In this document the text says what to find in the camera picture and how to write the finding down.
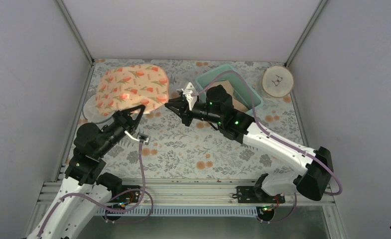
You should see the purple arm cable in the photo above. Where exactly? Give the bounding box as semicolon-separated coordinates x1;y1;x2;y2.
36;141;154;239
192;70;343;225

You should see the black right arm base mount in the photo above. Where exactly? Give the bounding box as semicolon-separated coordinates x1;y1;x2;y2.
232;173;285;204

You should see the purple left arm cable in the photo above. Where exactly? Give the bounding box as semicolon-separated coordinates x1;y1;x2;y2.
36;141;154;239

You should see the floral tulip mesh laundry bag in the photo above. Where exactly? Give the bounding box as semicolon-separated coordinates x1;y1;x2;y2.
95;64;170;116

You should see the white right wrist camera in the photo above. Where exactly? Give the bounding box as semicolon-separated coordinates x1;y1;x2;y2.
182;82;198;111

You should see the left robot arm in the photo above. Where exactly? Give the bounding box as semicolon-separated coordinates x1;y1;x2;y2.
28;105;145;239

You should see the floral patterned table mat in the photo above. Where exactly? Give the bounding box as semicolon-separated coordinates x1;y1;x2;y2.
84;59;305;180

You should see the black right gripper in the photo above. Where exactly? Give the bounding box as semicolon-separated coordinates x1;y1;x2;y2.
166;96;223;125

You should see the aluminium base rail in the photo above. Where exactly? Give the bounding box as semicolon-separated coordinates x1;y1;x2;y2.
37;179;335;206

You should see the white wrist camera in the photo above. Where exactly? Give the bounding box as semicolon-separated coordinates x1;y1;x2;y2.
125;131;150;145
182;82;198;111

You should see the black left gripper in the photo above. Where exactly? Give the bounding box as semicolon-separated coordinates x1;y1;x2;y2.
95;105;144;157

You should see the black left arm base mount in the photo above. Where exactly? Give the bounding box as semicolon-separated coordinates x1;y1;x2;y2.
96;173;141;209

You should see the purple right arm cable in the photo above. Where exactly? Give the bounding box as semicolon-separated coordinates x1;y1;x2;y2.
192;70;343;225

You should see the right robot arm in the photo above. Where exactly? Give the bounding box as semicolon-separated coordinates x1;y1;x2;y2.
165;86;333;203

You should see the mint green plastic bin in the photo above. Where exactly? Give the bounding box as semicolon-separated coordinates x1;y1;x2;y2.
195;64;263;116

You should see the white round mesh laundry bag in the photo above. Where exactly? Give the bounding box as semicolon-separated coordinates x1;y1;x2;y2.
82;94;105;123

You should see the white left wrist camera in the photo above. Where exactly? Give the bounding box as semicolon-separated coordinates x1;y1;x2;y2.
125;131;150;145

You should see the round cream mesh laundry bag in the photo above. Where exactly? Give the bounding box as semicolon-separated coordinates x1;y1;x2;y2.
260;66;294;98

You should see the beige bra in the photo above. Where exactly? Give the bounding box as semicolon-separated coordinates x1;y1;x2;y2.
212;80;248;113

